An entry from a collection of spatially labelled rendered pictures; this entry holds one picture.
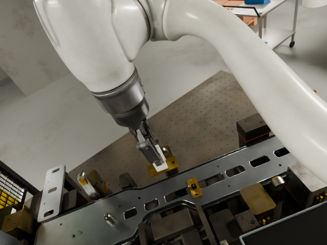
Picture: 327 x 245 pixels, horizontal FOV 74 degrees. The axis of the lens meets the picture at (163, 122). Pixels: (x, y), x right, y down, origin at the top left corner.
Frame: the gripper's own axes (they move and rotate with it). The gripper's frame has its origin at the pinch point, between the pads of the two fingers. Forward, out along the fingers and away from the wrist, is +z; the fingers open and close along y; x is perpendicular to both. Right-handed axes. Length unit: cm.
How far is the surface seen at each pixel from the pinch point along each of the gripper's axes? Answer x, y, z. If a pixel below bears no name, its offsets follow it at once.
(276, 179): -29.8, -5.7, 22.9
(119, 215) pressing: 25.1, 6.3, 32.5
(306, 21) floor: -263, 273, 155
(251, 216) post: -17.9, -13.1, 22.9
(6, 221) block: 71, 17, 26
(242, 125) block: -35, 26, 32
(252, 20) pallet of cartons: -199, 322, 145
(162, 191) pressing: 7.0, 10.0, 33.3
